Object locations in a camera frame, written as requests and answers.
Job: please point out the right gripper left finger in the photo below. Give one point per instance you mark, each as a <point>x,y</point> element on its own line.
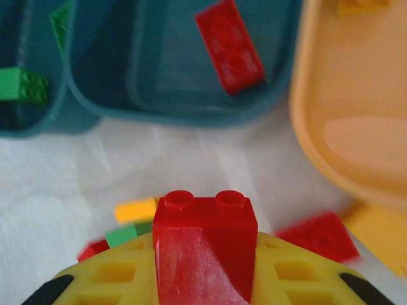
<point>143,286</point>

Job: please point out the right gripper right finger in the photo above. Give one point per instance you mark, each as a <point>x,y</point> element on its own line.
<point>270,286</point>

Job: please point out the yellow lego brick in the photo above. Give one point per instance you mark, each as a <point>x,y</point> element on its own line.
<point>136,211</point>
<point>362,6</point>
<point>381,238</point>

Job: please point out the red sloped lego brick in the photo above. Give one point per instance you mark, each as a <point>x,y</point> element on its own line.
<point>203,228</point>

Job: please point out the yellow plastic container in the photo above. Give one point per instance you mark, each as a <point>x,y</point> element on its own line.
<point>349,95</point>

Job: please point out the teal plastic container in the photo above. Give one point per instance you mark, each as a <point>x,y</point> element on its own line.
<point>19,47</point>
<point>178,79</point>

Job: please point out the green sloped lego brick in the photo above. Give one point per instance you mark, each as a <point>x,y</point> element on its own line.
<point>62,28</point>

